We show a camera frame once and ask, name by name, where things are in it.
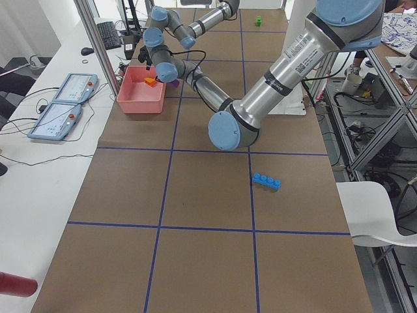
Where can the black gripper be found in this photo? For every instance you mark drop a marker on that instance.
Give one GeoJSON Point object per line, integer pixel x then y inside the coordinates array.
{"type": "Point", "coordinates": [146, 60]}

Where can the orange sloped toy block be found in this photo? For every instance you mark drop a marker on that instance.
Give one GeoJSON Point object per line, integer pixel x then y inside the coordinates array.
{"type": "Point", "coordinates": [150, 81]}

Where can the purple sloped toy block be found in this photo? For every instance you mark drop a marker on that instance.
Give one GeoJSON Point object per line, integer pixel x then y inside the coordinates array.
{"type": "Point", "coordinates": [175, 83]}

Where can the long blue toy block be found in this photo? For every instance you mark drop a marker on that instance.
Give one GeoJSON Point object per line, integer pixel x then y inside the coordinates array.
{"type": "Point", "coordinates": [267, 181]}

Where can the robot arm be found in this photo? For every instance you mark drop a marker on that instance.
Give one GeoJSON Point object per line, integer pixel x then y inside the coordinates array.
{"type": "Point", "coordinates": [331, 26]}
{"type": "Point", "coordinates": [167, 68]}

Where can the pink plastic box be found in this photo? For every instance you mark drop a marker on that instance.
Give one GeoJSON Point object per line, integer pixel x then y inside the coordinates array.
{"type": "Point", "coordinates": [135, 96]}

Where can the black keyboard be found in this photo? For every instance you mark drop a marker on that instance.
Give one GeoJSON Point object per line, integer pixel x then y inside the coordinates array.
{"type": "Point", "coordinates": [109, 35]}

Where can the black computer mouse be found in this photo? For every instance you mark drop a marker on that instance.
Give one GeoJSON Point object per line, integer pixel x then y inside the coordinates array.
{"type": "Point", "coordinates": [86, 51]}

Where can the teach pendant far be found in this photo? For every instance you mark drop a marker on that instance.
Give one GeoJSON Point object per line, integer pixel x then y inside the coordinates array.
{"type": "Point", "coordinates": [76, 88]}

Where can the teach pendant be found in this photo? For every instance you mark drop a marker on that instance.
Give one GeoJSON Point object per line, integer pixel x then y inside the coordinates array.
{"type": "Point", "coordinates": [55, 122]}
{"type": "Point", "coordinates": [76, 88]}

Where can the teach pendant near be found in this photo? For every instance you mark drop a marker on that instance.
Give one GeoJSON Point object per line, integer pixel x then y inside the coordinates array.
{"type": "Point", "coordinates": [55, 122]}

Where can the green toy block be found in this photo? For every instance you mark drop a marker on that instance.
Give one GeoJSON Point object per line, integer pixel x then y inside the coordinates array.
{"type": "Point", "coordinates": [258, 22]}

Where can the red cylinder bottle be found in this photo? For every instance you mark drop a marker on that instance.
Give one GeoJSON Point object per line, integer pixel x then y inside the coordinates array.
{"type": "Point", "coordinates": [17, 285]}

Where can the white chair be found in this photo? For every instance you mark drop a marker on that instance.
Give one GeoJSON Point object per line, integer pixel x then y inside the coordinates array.
{"type": "Point", "coordinates": [370, 216]}

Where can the aluminium frame post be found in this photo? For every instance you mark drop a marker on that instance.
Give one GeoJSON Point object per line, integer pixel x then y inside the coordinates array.
{"type": "Point", "coordinates": [89, 24]}

